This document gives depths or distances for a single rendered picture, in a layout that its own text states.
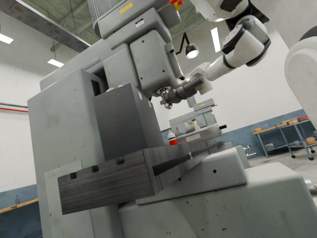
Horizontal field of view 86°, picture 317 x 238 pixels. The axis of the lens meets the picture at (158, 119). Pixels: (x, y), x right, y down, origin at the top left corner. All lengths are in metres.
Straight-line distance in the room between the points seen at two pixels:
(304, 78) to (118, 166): 0.37
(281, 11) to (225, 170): 0.52
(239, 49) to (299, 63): 0.29
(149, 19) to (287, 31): 0.74
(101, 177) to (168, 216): 0.53
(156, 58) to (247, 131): 6.64
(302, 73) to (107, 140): 0.43
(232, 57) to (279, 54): 7.52
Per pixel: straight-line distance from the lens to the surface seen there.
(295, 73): 0.41
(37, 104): 1.32
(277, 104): 7.63
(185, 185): 0.77
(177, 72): 0.98
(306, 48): 0.40
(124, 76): 1.00
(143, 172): 0.31
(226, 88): 7.65
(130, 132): 0.44
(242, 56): 0.66
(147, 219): 0.90
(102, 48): 1.20
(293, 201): 0.78
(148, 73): 0.95
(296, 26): 0.48
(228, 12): 0.83
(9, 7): 3.62
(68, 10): 7.09
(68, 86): 1.12
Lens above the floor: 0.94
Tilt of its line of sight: 13 degrees up
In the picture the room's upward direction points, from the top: 16 degrees counter-clockwise
